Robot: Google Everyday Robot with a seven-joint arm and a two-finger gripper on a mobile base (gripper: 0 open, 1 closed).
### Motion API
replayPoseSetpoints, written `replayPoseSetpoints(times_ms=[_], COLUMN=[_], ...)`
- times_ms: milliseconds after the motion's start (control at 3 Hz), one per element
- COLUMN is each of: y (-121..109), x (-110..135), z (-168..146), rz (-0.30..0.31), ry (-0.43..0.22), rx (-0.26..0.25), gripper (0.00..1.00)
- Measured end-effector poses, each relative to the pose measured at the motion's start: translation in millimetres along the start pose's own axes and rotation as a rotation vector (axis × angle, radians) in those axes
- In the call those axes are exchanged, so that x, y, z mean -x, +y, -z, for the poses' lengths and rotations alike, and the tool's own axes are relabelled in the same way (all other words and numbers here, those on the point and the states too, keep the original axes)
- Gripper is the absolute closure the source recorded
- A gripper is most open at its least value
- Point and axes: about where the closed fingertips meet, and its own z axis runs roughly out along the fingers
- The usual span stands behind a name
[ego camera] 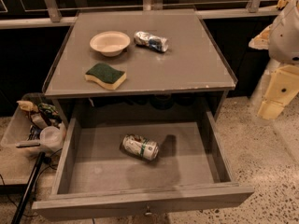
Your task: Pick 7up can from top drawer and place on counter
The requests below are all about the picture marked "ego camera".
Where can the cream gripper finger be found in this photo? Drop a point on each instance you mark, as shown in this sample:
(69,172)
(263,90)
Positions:
(282,88)
(261,41)

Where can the white green 7up can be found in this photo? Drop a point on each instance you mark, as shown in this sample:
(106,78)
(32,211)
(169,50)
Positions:
(140,146)

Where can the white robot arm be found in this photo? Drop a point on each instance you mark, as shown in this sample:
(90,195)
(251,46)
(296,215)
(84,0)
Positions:
(281,39)

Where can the crushed silver blue can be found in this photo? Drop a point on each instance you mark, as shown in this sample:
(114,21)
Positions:
(151,41)

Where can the grey cabinet counter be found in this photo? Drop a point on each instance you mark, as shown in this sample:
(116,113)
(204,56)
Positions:
(192,63)

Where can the metal drawer knob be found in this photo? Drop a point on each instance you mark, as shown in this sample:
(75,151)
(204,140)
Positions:
(148,212)

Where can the open grey top drawer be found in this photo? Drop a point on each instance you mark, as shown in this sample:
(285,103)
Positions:
(96,178)

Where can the yellow object on ledge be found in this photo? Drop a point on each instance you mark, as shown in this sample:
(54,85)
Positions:
(282,3)

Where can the green yellow sponge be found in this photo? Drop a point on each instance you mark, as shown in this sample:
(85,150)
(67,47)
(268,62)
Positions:
(105,76)

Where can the colourful snack bag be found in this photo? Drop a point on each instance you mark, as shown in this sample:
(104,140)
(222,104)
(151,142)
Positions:
(49,110)

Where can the clear plastic cup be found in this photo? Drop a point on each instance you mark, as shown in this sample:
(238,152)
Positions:
(51,137)

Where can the clear plastic bin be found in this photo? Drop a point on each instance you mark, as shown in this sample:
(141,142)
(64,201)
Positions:
(23,131)

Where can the metal window railing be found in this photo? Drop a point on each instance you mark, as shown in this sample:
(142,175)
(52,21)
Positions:
(17,14)

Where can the black pole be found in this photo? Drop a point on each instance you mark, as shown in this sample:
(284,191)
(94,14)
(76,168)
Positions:
(28,189)

